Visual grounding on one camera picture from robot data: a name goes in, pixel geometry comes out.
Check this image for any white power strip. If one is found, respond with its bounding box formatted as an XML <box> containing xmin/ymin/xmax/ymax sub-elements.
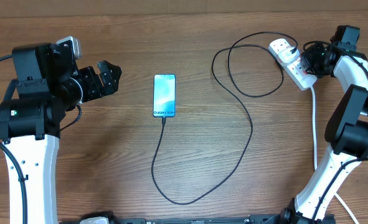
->
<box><xmin>268</xmin><ymin>39</ymin><xmax>317</xmax><ymax>91</ymax></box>

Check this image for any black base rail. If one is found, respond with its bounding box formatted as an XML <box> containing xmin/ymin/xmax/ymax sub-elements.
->
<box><xmin>59</xmin><ymin>210</ymin><xmax>337</xmax><ymax>224</ymax></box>

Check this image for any Samsung Galaxy smartphone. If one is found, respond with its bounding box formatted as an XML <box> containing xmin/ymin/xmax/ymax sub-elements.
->
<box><xmin>153</xmin><ymin>74</ymin><xmax>176</xmax><ymax>117</ymax></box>

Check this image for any white charger plug adapter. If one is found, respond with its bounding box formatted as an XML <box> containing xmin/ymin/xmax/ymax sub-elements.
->
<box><xmin>278</xmin><ymin>48</ymin><xmax>300</xmax><ymax>66</ymax></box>

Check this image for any cardboard wall panel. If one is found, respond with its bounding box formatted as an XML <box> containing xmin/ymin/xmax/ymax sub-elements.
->
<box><xmin>0</xmin><ymin>0</ymin><xmax>368</xmax><ymax>18</ymax></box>

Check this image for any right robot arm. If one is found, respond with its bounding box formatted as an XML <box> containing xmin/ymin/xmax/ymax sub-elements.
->
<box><xmin>267</xmin><ymin>25</ymin><xmax>368</xmax><ymax>223</ymax></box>

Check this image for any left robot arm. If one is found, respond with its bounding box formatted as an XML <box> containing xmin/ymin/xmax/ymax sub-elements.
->
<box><xmin>0</xmin><ymin>39</ymin><xmax>121</xmax><ymax>223</ymax></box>

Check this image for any black USB charging cable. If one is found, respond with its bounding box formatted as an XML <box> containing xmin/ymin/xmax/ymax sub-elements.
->
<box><xmin>151</xmin><ymin>31</ymin><xmax>299</xmax><ymax>206</ymax></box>

